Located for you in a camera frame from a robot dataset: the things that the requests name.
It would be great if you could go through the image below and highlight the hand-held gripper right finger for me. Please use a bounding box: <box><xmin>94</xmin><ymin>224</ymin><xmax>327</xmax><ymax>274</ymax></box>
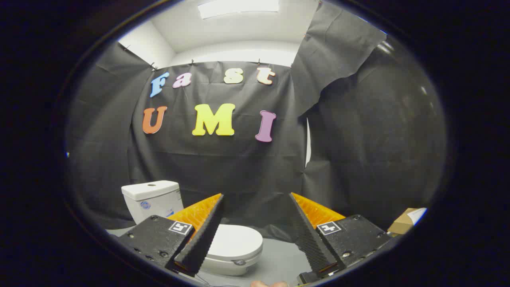
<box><xmin>288</xmin><ymin>193</ymin><xmax>393</xmax><ymax>278</ymax></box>

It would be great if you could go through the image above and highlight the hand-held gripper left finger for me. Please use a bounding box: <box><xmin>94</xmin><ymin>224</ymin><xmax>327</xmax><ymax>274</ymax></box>
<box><xmin>116</xmin><ymin>193</ymin><xmax>225</xmax><ymax>277</ymax></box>

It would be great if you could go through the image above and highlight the black backdrop cloth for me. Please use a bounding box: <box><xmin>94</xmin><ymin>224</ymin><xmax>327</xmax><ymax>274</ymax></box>
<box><xmin>65</xmin><ymin>0</ymin><xmax>447</xmax><ymax>232</ymax></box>

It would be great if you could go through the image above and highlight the brown cardboard box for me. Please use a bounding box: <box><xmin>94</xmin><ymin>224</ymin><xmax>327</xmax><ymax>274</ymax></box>
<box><xmin>387</xmin><ymin>207</ymin><xmax>428</xmax><ymax>236</ymax></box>

